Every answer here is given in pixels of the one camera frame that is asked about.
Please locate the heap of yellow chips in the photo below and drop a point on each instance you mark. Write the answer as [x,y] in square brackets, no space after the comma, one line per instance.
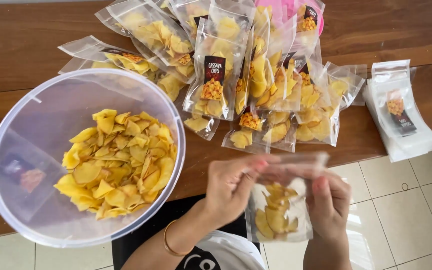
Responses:
[118,165]

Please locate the pile of filled chip packets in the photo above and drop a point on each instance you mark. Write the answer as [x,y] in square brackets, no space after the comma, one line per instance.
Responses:
[219,67]

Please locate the pink plastic container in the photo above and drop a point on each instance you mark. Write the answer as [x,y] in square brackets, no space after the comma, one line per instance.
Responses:
[276,7]

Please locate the single empty labelled pouch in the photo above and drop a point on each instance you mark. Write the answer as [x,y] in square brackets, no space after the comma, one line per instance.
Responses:
[24,174]

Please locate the stack of empty labelled pouches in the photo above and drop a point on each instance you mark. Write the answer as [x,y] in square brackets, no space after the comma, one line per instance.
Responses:
[399,112]

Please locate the person's left hand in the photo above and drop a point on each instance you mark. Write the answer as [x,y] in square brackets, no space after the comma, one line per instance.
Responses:
[225,191]

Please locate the small rubber band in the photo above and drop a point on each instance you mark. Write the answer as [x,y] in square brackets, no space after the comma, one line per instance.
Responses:
[404,186]

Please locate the clear chip pouch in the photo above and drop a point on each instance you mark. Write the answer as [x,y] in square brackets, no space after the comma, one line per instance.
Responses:
[278,217]

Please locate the clear round plastic bowl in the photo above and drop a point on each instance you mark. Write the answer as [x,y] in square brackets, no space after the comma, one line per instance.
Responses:
[32,123]

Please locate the person's right hand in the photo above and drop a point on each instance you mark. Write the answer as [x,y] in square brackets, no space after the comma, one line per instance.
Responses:
[332,210]

